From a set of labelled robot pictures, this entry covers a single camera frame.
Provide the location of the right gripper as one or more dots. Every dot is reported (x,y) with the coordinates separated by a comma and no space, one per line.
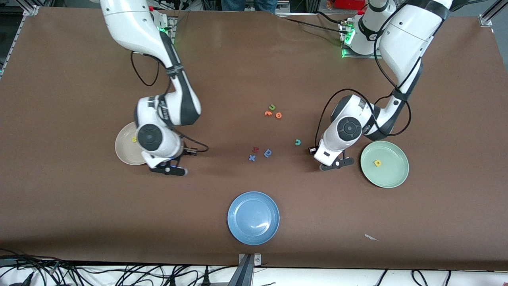
(181,153)

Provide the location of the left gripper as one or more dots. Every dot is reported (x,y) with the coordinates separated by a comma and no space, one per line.
(310,149)

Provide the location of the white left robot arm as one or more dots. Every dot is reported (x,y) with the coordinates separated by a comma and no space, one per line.
(408,35)

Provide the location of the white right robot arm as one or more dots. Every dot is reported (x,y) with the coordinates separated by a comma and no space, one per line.
(131,24)

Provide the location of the beige round plate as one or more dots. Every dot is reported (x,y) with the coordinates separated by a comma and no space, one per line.
(125,149)

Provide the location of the green round plate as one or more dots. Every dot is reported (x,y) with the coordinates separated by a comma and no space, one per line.
(391,174)

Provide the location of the white paper scrap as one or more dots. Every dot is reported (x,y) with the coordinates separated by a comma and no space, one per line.
(370,237)

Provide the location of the blue round plate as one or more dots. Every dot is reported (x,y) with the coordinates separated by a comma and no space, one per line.
(253,218)

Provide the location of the black power plug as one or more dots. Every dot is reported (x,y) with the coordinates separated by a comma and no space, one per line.
(206,278)

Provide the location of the grey metal support beam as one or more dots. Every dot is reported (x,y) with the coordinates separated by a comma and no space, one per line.
(248,274)

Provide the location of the red box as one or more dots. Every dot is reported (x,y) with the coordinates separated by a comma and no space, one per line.
(349,4)

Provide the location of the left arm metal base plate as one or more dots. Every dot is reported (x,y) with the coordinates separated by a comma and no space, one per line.
(347,55)

